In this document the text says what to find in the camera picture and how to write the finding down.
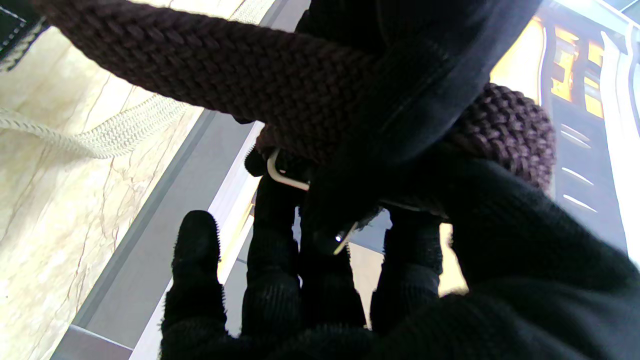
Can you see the dark panel with white slats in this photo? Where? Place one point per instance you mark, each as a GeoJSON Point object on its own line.
{"type": "Point", "coordinates": [580, 150]}

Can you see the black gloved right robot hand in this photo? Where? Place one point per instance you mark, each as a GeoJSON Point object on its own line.
{"type": "Point", "coordinates": [525, 280]}

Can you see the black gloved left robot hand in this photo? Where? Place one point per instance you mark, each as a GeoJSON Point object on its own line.
{"type": "Point", "coordinates": [430, 75]}

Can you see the dark brown belt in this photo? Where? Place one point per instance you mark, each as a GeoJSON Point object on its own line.
{"type": "Point", "coordinates": [225, 75]}

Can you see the beige woven belt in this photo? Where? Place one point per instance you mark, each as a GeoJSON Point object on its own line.
{"type": "Point", "coordinates": [115, 135]}

